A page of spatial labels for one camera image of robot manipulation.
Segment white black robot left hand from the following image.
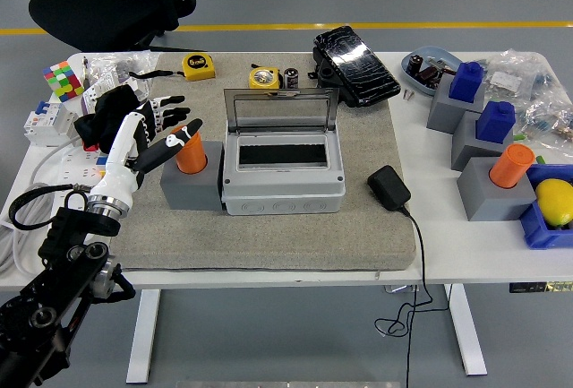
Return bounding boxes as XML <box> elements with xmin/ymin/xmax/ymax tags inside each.
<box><xmin>89</xmin><ymin>94</ymin><xmax>203</xmax><ymax>205</ymax></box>

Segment orange cylinder battery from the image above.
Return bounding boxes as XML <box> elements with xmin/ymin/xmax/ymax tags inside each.
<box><xmin>174</xmin><ymin>125</ymin><xmax>208</xmax><ymax>174</ymax></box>
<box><xmin>488</xmin><ymin>143</ymin><xmax>536</xmax><ymax>190</ymax></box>

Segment grey junction box with lid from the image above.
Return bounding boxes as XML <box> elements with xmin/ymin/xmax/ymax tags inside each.
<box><xmin>221</xmin><ymin>87</ymin><xmax>346</xmax><ymax>217</ymax></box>

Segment black cloth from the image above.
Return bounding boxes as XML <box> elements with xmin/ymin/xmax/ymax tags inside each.
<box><xmin>73</xmin><ymin>84</ymin><xmax>149</xmax><ymax>154</ymax></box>

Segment white power strip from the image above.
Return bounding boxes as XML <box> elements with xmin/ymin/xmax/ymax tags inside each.
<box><xmin>56</xmin><ymin>143</ymin><xmax>108</xmax><ymax>192</ymax></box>

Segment white blue circuit breaker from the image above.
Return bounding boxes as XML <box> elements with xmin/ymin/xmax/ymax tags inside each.
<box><xmin>22</xmin><ymin>99</ymin><xmax>81</xmax><ymax>150</ymax></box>

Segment clear plastic bag with parts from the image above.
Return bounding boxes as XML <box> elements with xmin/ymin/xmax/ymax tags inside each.
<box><xmin>80</xmin><ymin>51</ymin><xmax>160</xmax><ymax>107</ymax></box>

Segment grey block with round hole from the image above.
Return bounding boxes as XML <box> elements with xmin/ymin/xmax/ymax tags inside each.
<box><xmin>159</xmin><ymin>140</ymin><xmax>225</xmax><ymax>211</ymax></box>

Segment black office chair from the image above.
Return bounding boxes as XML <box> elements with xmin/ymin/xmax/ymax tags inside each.
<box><xmin>27</xmin><ymin>0</ymin><xmax>198</xmax><ymax>53</ymax></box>

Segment yellow tape measure chrome face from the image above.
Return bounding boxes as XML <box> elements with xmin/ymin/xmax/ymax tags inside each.
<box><xmin>248</xmin><ymin>64</ymin><xmax>283</xmax><ymax>90</ymax></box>

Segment grey-brown mat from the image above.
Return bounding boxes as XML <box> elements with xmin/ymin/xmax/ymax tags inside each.
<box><xmin>109</xmin><ymin>51</ymin><xmax>417</xmax><ymax>272</ymax></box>

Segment white table leg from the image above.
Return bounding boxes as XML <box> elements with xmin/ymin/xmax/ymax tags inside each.
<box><xmin>442</xmin><ymin>283</ymin><xmax>488</xmax><ymax>378</ymax></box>
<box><xmin>125</xmin><ymin>289</ymin><xmax>161</xmax><ymax>384</ymax></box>

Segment glossy black pouch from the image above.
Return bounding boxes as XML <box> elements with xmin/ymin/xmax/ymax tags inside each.
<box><xmin>307</xmin><ymin>24</ymin><xmax>403</xmax><ymax>109</ymax></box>

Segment black power adapter plug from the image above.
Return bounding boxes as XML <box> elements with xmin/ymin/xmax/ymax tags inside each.
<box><xmin>366</xmin><ymin>164</ymin><xmax>412</xmax><ymax>212</ymax></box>

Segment blue-grey oval tray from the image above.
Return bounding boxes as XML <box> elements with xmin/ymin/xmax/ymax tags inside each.
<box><xmin>401</xmin><ymin>45</ymin><xmax>462</xmax><ymax>96</ymax></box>

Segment grey block holder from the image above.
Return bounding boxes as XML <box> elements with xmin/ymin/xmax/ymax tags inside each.
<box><xmin>425</xmin><ymin>73</ymin><xmax>487</xmax><ymax>134</ymax></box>
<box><xmin>450</xmin><ymin>109</ymin><xmax>516</xmax><ymax>172</ymax></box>
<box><xmin>456</xmin><ymin>156</ymin><xmax>538</xmax><ymax>222</ymax></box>

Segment blue bottle-shaped block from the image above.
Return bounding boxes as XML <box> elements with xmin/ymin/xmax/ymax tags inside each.
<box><xmin>475</xmin><ymin>100</ymin><xmax>517</xmax><ymax>143</ymax></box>
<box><xmin>449</xmin><ymin>61</ymin><xmax>485</xmax><ymax>103</ymax></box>

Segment clear bags of components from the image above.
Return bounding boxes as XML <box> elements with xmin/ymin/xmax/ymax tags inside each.
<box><xmin>481</xmin><ymin>48</ymin><xmax>573</xmax><ymax>151</ymax></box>

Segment blue plastic bin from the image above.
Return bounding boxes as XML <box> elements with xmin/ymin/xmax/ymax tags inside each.
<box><xmin>518</xmin><ymin>163</ymin><xmax>573</xmax><ymax>250</ymax></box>

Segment yellow lemon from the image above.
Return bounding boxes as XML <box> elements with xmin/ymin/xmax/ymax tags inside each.
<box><xmin>535</xmin><ymin>178</ymin><xmax>573</xmax><ymax>229</ymax></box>

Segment black table control panel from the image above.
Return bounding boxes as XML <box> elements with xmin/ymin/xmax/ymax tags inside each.
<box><xmin>509</xmin><ymin>280</ymin><xmax>573</xmax><ymax>294</ymax></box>

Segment yellow tape measure with strap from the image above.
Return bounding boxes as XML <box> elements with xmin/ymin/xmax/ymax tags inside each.
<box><xmin>128</xmin><ymin>53</ymin><xmax>217</xmax><ymax>82</ymax></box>

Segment white power cable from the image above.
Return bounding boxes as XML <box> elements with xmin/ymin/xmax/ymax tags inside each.
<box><xmin>0</xmin><ymin>136</ymin><xmax>80</xmax><ymax>277</ymax></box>

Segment black adapter cord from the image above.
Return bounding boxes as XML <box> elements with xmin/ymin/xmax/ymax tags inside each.
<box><xmin>373</xmin><ymin>206</ymin><xmax>436</xmax><ymax>388</ymax></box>

